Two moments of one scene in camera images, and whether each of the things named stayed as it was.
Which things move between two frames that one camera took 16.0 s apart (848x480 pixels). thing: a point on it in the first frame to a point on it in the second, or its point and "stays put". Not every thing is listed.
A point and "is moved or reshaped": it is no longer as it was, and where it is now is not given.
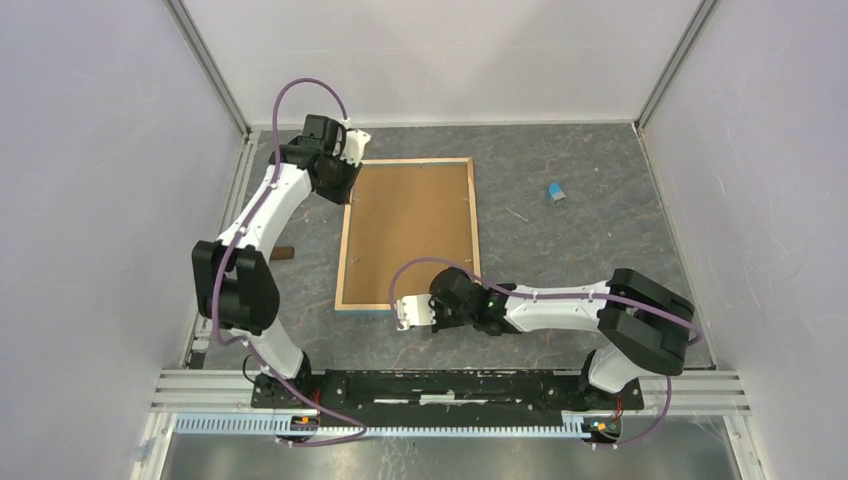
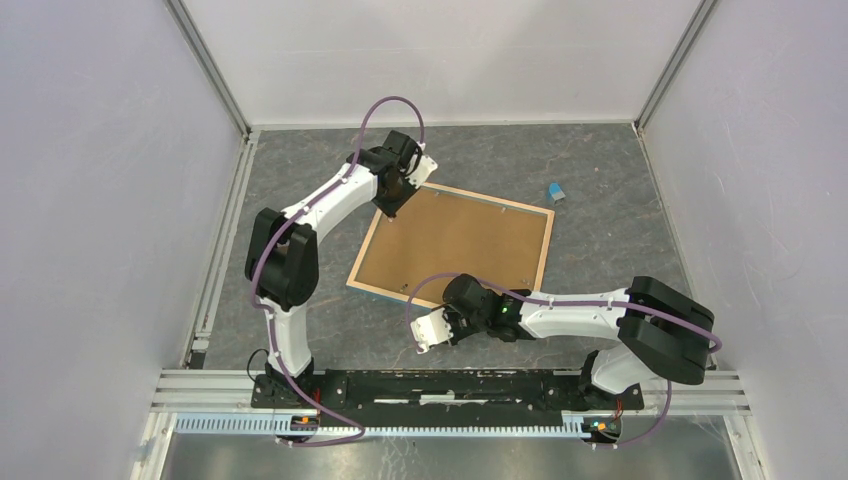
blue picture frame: (402, 211) is moved or reshaped
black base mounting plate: (432, 393) stays put
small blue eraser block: (556, 192) stays put
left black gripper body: (341, 178) to (390, 203)
